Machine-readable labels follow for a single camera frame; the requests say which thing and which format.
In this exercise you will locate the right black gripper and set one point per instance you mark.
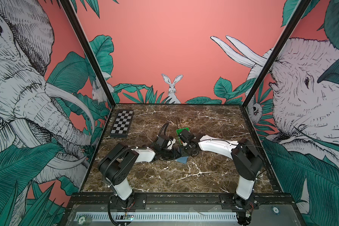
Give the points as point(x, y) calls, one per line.
point(182, 150)

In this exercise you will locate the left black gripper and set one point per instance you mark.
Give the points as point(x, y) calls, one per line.
point(174, 153)

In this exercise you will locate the blue card holder wallet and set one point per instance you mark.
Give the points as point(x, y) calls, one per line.
point(182, 160)

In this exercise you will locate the green card tray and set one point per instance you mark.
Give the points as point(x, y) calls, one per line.
point(182, 130)

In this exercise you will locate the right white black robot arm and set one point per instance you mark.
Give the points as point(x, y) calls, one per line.
point(247, 159)

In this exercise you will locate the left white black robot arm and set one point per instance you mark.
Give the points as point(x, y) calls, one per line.
point(118, 163)

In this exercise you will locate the black white checkerboard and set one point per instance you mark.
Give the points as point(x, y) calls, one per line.
point(122, 123)

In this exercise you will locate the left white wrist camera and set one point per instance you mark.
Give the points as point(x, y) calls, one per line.
point(171, 142)

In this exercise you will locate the black front mounting rail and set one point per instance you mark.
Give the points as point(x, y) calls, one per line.
point(140, 201)

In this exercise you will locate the white slotted cable duct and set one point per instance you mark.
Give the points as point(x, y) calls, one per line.
point(82, 217)

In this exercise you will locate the left black frame post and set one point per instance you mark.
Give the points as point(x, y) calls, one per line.
point(75, 23)

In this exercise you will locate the black frame post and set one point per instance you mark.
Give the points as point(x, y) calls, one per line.
point(289, 28)
point(75, 23)

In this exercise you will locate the right black frame post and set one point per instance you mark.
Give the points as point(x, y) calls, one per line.
point(289, 28)

